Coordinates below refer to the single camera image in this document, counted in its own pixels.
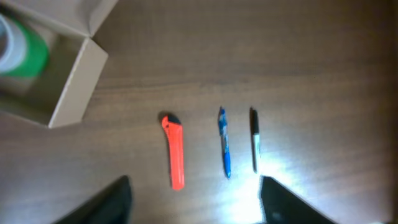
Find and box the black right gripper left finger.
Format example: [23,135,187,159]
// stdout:
[55,175,132,224]

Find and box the black and white marker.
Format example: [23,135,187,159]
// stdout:
[250,108,261,173]

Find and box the blue pen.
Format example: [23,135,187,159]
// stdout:
[218,106,231,179]

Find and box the green tape roll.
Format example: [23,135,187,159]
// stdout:
[1,14,49,78]

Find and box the orange utility knife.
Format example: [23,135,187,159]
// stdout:
[161,113,185,191]

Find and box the brown cardboard box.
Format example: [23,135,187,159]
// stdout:
[1,0,118,128]

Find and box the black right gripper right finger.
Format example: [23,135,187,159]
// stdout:
[259,176,334,224]

